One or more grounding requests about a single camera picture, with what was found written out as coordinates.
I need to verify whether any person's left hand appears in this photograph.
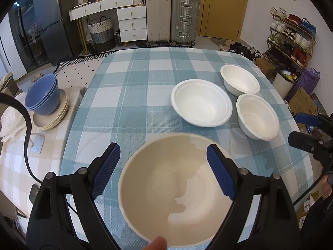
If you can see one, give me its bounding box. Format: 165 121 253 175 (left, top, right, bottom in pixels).
142 236 168 250

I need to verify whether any blue checked tablecloth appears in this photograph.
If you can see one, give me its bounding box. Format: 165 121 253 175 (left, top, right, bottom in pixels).
58 47 319 250

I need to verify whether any shoe rack with shoes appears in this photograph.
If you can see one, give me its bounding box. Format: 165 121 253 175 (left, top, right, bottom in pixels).
266 6 316 68

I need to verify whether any thin black cable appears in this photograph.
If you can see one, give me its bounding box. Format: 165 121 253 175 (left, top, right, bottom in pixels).
293 172 329 207

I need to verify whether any white dotted rug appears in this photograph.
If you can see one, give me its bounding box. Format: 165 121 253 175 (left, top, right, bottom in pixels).
53 51 117 92

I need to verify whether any person's right hand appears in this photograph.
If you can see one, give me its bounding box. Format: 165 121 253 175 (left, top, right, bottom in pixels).
320 176 333 199

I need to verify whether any person's dark clothing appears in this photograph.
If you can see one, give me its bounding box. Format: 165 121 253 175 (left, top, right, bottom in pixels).
299 195 333 250

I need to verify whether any grey refrigerator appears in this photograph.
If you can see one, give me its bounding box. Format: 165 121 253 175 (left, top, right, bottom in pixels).
31 0 84 67

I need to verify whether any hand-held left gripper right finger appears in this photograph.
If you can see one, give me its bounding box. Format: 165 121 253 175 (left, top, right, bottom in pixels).
207 144 301 250

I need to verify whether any white vanity desk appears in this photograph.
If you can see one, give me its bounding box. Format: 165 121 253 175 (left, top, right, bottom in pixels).
68 0 147 56

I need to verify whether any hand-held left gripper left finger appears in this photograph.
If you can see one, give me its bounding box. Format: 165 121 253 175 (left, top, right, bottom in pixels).
25 142 121 250

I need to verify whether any metal shoe rack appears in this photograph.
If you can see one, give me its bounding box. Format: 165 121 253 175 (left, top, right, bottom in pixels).
265 13 317 70

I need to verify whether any beige armchair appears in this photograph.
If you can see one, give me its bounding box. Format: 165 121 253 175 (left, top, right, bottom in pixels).
0 72 19 97

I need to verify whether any silver suitcase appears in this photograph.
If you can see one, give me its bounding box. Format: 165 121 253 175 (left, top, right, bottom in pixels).
170 0 200 46

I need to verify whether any large cream paper bowl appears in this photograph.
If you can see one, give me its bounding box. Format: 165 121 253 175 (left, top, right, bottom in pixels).
118 133 236 249

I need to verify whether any silver metal phone stand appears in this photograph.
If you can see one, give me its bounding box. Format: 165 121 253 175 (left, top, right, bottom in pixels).
25 133 45 154

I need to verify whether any wide white foam bowl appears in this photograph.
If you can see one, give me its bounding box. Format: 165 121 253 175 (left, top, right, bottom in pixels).
170 79 233 128

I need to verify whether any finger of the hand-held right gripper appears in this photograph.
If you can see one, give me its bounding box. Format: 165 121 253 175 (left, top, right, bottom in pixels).
288 131 333 160
296 112 333 134

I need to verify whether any cream suitcase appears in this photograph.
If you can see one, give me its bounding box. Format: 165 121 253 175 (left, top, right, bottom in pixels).
146 0 172 46

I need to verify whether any white waste bin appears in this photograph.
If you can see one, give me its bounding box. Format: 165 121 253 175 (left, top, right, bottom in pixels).
272 70 296 99

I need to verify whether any cream ceramic plate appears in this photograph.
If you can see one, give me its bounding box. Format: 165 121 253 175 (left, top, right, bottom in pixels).
33 89 70 125
34 96 70 129
35 104 68 131

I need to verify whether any woven grey white basket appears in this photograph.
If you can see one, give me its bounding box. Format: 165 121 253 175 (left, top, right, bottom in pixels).
87 16 116 53

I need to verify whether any clear bubble wrap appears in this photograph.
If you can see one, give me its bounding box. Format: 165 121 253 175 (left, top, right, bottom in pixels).
0 106 28 143

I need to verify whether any small brown cardboard box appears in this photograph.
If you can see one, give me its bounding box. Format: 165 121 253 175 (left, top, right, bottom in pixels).
256 57 277 78

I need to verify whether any purple bag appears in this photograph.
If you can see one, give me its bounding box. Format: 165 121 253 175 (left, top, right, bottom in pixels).
294 68 321 96

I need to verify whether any brown printed cardboard box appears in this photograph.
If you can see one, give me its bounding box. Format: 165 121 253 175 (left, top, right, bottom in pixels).
295 190 321 230

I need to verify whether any thick black cable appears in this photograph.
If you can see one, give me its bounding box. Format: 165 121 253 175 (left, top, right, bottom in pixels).
0 93 45 186

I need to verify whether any mustard yellow door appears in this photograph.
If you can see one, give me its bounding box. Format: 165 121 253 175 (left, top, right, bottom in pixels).
196 0 250 38

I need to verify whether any white drawer unit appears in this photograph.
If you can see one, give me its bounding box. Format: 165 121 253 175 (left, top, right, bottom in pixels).
117 5 148 43

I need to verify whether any dark patterned box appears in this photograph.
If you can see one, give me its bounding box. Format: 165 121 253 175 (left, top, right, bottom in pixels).
311 94 326 115

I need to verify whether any dark glass cabinet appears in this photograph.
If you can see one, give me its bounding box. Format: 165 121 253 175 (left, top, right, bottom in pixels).
0 0 54 80

